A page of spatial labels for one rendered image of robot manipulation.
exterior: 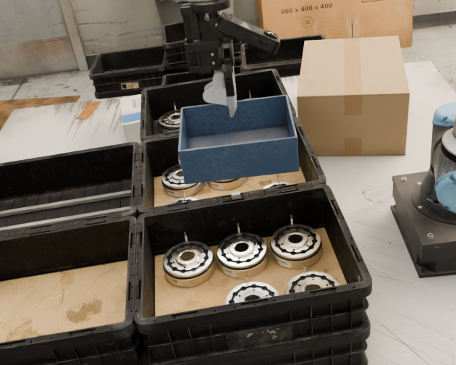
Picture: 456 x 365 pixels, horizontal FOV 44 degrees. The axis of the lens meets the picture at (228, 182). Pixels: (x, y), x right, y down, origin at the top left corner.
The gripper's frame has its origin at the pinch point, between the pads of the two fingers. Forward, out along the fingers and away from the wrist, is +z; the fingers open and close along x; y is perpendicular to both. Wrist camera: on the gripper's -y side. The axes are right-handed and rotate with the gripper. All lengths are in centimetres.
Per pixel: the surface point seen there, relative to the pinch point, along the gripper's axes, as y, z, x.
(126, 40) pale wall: 93, 53, -314
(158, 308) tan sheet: 18.0, 32.1, 16.9
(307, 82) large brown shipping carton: -18, 15, -57
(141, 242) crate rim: 20.7, 22.3, 8.9
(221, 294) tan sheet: 6.0, 31.8, 14.6
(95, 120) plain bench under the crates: 55, 31, -87
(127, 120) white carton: 39, 25, -67
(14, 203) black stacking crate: 60, 27, -21
